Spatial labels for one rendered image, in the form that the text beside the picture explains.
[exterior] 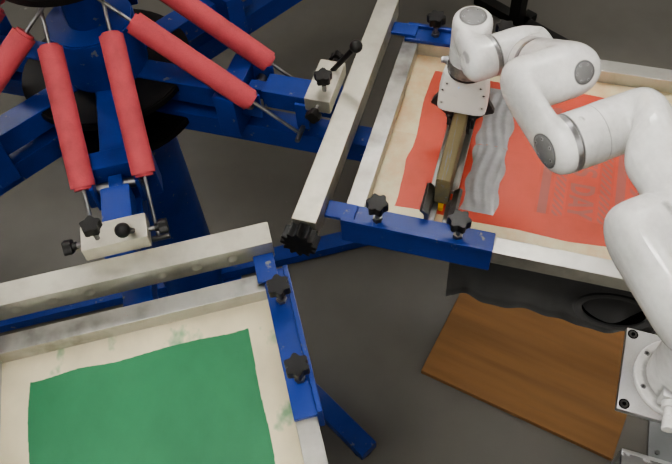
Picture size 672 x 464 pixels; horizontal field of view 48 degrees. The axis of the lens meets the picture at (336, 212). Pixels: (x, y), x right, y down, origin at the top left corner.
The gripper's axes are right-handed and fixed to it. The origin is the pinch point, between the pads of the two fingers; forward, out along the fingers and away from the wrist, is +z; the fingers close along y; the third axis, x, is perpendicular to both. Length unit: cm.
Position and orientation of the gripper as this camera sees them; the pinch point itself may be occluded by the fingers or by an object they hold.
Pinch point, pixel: (460, 121)
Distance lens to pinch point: 163.3
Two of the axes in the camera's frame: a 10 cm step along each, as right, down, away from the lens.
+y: 9.6, 2.0, -2.0
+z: 0.5, 5.8, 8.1
